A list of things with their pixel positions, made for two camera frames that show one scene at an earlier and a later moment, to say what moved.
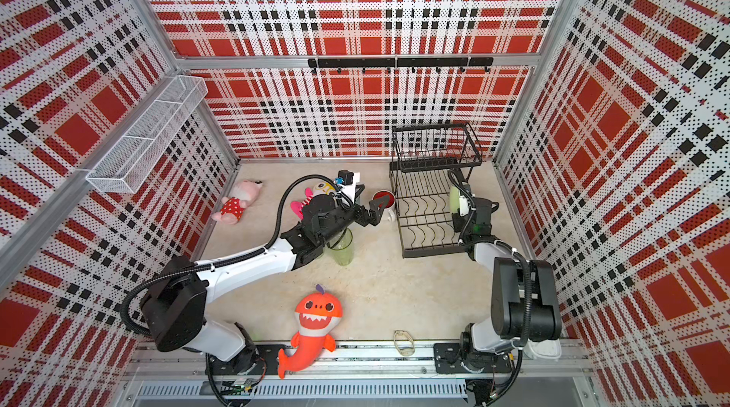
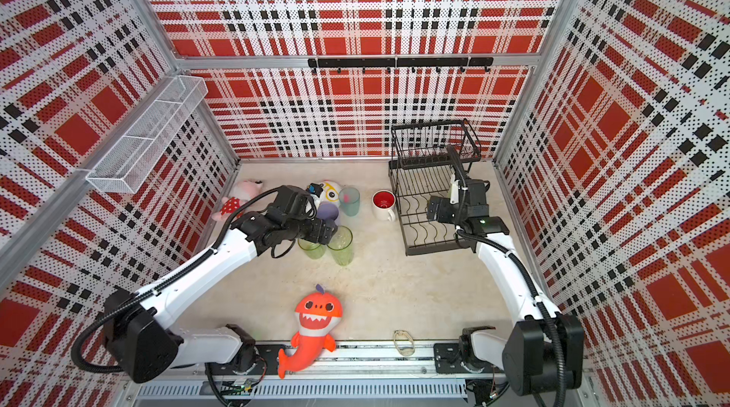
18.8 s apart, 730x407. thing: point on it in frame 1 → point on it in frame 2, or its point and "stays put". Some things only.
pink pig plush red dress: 241,196 stays put
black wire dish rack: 423,156 stays put
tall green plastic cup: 341,247 stays put
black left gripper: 374,217 → 326,234
